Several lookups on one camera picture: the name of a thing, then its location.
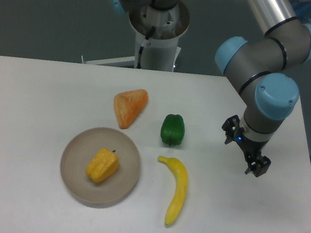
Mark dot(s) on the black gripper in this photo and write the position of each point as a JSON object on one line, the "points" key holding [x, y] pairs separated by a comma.
{"points": [[252, 150]]}

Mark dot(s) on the yellow toy bell pepper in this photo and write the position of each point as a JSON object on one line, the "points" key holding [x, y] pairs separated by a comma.
{"points": [[103, 165]]}

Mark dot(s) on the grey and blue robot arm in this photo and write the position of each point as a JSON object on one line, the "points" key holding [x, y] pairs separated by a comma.
{"points": [[255, 70]]}

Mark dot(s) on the green toy bell pepper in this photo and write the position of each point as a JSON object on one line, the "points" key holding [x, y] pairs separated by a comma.
{"points": [[172, 130]]}

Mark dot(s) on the beige round plate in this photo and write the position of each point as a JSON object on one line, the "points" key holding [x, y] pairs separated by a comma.
{"points": [[82, 149]]}

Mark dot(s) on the yellow toy banana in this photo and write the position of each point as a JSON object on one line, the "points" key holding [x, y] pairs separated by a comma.
{"points": [[181, 178]]}

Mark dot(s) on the orange toy bread wedge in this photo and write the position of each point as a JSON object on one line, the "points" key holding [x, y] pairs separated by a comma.
{"points": [[128, 105]]}

